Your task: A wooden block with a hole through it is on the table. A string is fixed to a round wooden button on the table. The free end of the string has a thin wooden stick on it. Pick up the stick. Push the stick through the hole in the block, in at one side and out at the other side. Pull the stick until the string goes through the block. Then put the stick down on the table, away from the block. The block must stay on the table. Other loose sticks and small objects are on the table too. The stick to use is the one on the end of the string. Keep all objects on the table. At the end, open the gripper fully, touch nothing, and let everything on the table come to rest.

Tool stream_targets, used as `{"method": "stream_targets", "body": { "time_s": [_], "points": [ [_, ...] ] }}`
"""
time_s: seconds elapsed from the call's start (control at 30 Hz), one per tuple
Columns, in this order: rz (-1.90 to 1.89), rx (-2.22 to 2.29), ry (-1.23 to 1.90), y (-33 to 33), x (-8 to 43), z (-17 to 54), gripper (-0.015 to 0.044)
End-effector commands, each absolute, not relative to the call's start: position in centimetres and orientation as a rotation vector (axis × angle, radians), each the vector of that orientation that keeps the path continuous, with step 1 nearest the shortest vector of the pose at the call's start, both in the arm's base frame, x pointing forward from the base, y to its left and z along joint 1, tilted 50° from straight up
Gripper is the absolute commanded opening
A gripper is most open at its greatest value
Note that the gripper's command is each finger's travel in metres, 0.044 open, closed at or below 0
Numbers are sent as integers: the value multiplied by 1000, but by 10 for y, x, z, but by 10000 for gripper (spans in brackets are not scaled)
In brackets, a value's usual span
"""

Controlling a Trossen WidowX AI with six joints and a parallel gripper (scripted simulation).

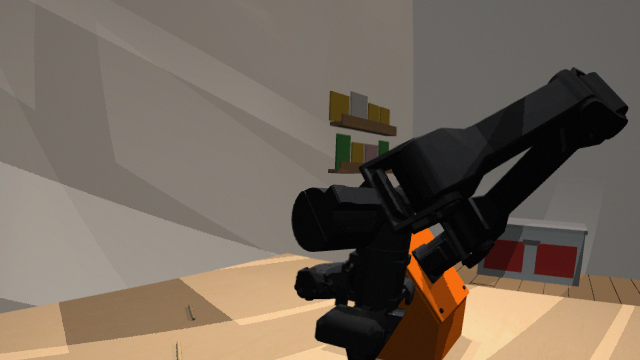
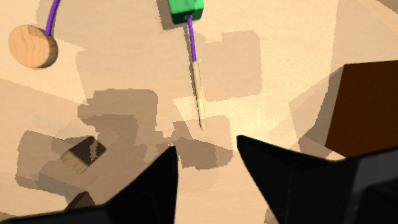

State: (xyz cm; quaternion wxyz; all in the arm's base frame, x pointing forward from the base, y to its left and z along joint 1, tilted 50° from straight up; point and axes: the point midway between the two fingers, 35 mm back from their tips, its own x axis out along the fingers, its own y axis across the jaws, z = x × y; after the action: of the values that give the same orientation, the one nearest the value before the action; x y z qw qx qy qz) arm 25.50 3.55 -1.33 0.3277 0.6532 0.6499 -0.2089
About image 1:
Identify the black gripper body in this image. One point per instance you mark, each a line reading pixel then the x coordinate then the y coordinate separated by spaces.
pixel 378 286

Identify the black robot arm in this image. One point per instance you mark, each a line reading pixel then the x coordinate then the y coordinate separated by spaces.
pixel 440 171

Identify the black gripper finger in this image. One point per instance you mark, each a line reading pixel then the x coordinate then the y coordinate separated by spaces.
pixel 394 318
pixel 354 355

